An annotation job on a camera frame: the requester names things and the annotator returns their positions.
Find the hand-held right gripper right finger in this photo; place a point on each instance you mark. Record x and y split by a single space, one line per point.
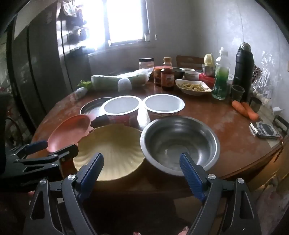
192 177

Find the black thermos flask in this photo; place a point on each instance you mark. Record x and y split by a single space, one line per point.
243 70

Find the large white foam net fruit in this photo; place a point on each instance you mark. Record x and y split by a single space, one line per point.
124 84

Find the green liquid plastic bottle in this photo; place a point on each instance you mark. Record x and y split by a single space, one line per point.
220 83

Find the clear jar dark lid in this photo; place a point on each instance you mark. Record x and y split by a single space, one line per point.
146 64

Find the yellow plastic cup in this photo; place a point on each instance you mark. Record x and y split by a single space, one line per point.
208 59

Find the white ceramic bowl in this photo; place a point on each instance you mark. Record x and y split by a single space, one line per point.
192 75

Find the black metal bracket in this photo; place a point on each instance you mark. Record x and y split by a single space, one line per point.
282 122

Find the silver electronic device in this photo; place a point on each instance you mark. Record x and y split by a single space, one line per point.
265 130

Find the steel pan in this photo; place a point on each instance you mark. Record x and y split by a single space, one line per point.
92 108

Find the pink plastic plate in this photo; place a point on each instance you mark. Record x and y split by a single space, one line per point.
67 131

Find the green lettuce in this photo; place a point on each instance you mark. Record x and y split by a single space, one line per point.
84 84

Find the yellow shell-shaped plate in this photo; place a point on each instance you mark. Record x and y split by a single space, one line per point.
117 149

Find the metal storage shelf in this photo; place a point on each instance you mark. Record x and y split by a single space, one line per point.
74 29

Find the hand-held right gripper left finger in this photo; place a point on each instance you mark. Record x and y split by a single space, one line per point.
90 175

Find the bright window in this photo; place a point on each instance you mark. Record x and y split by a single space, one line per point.
126 20

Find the red lid sauce jar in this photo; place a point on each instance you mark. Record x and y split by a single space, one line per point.
157 76

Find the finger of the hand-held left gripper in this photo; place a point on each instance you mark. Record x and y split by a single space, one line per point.
37 145
64 153

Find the clear plastic bag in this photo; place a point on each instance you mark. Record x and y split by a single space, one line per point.
262 70

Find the small white foam net fruit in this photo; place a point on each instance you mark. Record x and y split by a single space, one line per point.
81 92

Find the white paper bowl red print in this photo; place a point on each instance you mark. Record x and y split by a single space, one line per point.
162 102
122 105

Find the large steel bowl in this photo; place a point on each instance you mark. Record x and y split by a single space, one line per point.
176 140

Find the red box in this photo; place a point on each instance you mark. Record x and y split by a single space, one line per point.
206 80

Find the small white box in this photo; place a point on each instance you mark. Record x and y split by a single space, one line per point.
277 111

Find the white dish of food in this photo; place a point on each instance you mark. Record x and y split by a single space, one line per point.
192 88

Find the wrapped napa cabbage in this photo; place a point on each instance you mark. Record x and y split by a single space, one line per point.
106 81

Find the orange cap sauce bottle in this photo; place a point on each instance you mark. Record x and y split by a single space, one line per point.
168 79

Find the clear plastic cup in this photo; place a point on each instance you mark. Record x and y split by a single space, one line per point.
237 92

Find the patterned ceramic bowl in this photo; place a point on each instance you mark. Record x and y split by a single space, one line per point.
187 69

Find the small dark steel bowl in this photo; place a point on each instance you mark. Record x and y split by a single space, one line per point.
179 72

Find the dark grey refrigerator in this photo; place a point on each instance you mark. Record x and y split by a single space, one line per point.
38 67

